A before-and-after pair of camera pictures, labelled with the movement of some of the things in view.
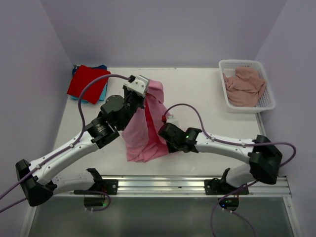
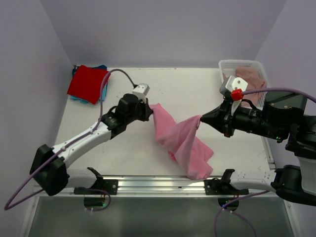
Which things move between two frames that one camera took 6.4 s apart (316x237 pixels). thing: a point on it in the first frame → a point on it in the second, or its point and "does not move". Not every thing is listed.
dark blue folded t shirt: (74, 70) does not move
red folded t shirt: (82, 76) does not move
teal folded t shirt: (102, 97) does not move
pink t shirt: (142, 140) → (180, 140)
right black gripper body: (172, 146) → (231, 121)
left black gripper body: (132, 102) → (141, 113)
